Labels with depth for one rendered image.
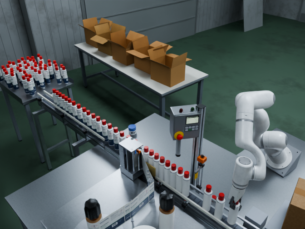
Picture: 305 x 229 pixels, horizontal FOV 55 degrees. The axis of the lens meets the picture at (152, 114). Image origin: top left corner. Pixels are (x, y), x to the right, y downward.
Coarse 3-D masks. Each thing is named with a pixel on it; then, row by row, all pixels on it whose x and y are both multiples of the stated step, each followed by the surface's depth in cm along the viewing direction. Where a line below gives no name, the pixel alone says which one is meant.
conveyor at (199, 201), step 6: (108, 144) 242; (114, 150) 235; (156, 180) 207; (174, 192) 198; (180, 198) 194; (192, 198) 193; (198, 198) 193; (198, 204) 189; (198, 210) 185; (210, 210) 185; (222, 216) 181; (216, 222) 177; (222, 228) 175; (234, 228) 174; (240, 228) 174
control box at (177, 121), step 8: (176, 112) 172; (184, 112) 171; (192, 112) 171; (176, 120) 171; (184, 120) 172; (176, 128) 174; (184, 128) 175; (176, 136) 177; (184, 136) 179; (192, 136) 180
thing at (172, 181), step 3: (171, 165) 190; (174, 165) 190; (171, 168) 191; (174, 168) 190; (171, 171) 191; (174, 171) 191; (171, 174) 192; (174, 174) 192; (171, 177) 194; (174, 177) 193; (171, 180) 195; (174, 180) 195; (171, 183) 197; (174, 183) 196; (174, 186) 198
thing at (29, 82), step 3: (27, 78) 303; (27, 81) 305; (30, 81) 306; (27, 84) 306; (30, 84) 306; (30, 87) 308; (30, 90) 310; (33, 90) 312; (30, 93) 311; (33, 93) 313
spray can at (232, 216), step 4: (236, 204) 162; (236, 208) 162; (232, 212) 165; (236, 212) 164; (228, 216) 169; (232, 216) 166; (236, 216) 167; (228, 220) 170; (232, 220) 168; (232, 224) 170
